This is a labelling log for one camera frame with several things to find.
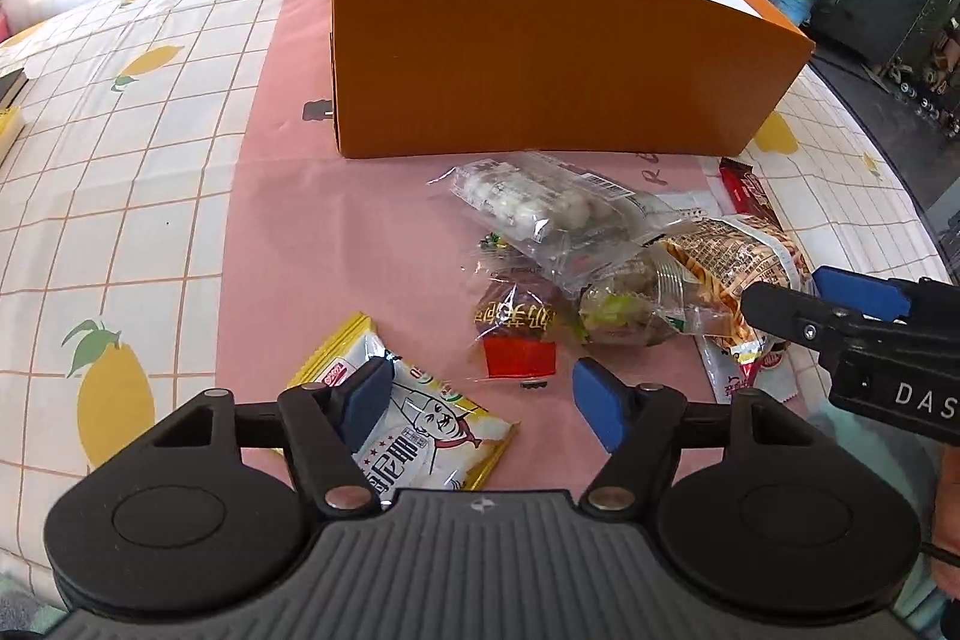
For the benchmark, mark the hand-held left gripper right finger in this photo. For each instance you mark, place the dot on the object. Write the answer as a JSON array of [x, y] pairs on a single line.
[[600, 396]]

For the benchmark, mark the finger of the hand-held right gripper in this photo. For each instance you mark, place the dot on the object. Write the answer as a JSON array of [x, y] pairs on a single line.
[[787, 310], [862, 291]]

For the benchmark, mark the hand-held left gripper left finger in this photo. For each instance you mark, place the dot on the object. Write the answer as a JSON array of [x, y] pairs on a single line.
[[364, 396]]

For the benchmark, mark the orange striped snack packet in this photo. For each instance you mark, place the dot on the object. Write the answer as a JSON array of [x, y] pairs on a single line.
[[720, 265]]

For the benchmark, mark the yellow cartoon snack packet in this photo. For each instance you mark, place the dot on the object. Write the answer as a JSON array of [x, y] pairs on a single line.
[[442, 422]]

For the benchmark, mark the white and red snack packet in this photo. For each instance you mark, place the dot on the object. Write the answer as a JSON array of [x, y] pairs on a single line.
[[731, 377]]

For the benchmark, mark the clear packet of green snack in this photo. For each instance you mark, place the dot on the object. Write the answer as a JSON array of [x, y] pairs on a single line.
[[622, 310]]

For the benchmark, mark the red brown date packet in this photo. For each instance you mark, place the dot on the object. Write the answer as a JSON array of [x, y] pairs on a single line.
[[517, 317]]

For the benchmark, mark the clear packet of white balls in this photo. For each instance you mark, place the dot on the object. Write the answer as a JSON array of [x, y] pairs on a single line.
[[517, 197]]

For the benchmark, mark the orange cardboard box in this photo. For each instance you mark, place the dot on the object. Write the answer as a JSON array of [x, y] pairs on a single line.
[[525, 63]]

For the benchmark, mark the person's right forearm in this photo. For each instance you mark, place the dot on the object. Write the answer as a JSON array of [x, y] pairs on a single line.
[[949, 505]]

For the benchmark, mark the small black clip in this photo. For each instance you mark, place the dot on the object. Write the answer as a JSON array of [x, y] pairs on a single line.
[[534, 385]]

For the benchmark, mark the dark red snack bar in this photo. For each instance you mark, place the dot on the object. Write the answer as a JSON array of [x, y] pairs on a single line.
[[746, 190]]

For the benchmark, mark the pink table mat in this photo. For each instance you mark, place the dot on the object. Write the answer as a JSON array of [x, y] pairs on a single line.
[[337, 235]]

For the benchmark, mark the small green wrapped candy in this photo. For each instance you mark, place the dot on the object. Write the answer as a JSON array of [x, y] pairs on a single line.
[[493, 242]]

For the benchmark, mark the row of small figurines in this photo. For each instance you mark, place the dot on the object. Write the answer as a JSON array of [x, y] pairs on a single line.
[[926, 93]]

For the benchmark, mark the lemon print tablecloth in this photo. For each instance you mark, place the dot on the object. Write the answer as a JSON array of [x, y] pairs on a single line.
[[112, 197]]

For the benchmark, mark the yellow box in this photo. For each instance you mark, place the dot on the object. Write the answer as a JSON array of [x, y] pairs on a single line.
[[7, 134]]

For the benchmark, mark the black book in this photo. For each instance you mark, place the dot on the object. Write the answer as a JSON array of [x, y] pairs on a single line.
[[9, 85]]

